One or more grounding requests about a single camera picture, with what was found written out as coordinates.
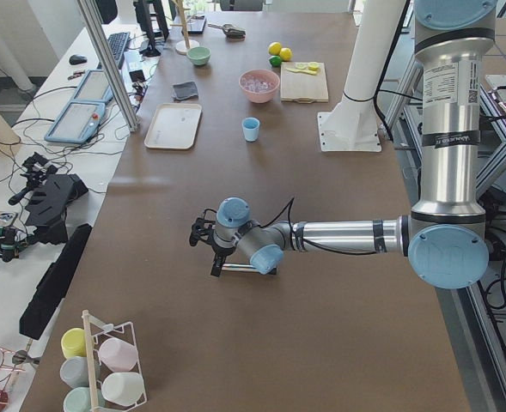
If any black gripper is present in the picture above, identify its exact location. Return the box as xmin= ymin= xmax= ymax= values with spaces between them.
xmin=189 ymin=217 xmax=235 ymax=277

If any steel muddler black tip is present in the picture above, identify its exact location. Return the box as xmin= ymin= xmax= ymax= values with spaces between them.
xmin=222 ymin=263 xmax=263 ymax=275

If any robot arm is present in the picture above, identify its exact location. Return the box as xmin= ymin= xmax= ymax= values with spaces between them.
xmin=189 ymin=1 xmax=496 ymax=289

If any pink plastic cup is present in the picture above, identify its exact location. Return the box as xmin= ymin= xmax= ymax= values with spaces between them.
xmin=98 ymin=337 xmax=138 ymax=372

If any light blue plastic cup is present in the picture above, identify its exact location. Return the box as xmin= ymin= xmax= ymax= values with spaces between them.
xmin=241 ymin=117 xmax=260 ymax=142

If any white plastic cup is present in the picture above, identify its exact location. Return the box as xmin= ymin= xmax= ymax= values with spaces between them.
xmin=101 ymin=372 xmax=144 ymax=407

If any yellow plastic cup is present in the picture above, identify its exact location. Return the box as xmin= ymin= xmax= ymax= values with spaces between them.
xmin=60 ymin=328 xmax=86 ymax=359

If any grey plastic cup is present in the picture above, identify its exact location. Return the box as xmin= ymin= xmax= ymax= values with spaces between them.
xmin=59 ymin=356 xmax=89 ymax=389

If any pink bowl of ice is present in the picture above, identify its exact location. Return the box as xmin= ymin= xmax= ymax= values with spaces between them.
xmin=239 ymin=70 xmax=280 ymax=103

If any mint green plastic cup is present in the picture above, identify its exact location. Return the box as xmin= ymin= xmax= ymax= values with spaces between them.
xmin=63 ymin=387 xmax=92 ymax=412

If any steel ice scoop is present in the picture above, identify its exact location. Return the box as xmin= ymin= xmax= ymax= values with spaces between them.
xmin=207 ymin=23 xmax=246 ymax=40

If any cream rabbit tray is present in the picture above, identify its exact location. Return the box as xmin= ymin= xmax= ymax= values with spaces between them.
xmin=144 ymin=103 xmax=202 ymax=150

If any black long bar device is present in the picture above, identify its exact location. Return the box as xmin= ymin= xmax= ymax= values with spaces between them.
xmin=19 ymin=223 xmax=92 ymax=340

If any grey folded cloth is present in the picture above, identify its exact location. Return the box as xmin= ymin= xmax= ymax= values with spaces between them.
xmin=173 ymin=82 xmax=198 ymax=101

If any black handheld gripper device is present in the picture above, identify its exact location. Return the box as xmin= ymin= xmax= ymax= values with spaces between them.
xmin=8 ymin=152 xmax=88 ymax=245

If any blue teach pendant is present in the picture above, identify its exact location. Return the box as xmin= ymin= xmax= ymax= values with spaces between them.
xmin=73 ymin=70 xmax=113 ymax=103
xmin=45 ymin=100 xmax=106 ymax=144

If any wooden cutting board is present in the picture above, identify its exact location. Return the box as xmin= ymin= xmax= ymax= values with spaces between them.
xmin=280 ymin=62 xmax=329 ymax=103

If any green ceramic bowl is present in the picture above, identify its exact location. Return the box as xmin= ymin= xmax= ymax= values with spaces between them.
xmin=186 ymin=46 xmax=211 ymax=67

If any green lime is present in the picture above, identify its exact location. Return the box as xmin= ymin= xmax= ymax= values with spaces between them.
xmin=269 ymin=56 xmax=282 ymax=68

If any yellow plastic knife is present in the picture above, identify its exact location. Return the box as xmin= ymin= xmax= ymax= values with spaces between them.
xmin=285 ymin=67 xmax=318 ymax=76

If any wooden mug tree stand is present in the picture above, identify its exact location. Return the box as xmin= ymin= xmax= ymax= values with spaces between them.
xmin=171 ymin=0 xmax=192 ymax=55

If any whole lemon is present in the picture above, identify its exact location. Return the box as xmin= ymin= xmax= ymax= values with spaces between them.
xmin=268 ymin=42 xmax=282 ymax=56
xmin=278 ymin=47 xmax=293 ymax=62

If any black keyboard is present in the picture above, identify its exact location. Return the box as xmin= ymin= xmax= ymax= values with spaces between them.
xmin=107 ymin=32 xmax=131 ymax=69

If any black computer monitor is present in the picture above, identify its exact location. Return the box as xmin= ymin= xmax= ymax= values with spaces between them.
xmin=133 ymin=0 xmax=169 ymax=58

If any white wire cup rack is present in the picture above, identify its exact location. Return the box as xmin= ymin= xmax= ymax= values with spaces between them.
xmin=82 ymin=310 xmax=148 ymax=411

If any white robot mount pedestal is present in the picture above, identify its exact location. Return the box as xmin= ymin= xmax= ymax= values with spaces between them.
xmin=318 ymin=0 xmax=409 ymax=152

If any aluminium frame post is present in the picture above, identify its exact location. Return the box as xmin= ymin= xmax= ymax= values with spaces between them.
xmin=76 ymin=0 xmax=139 ymax=132

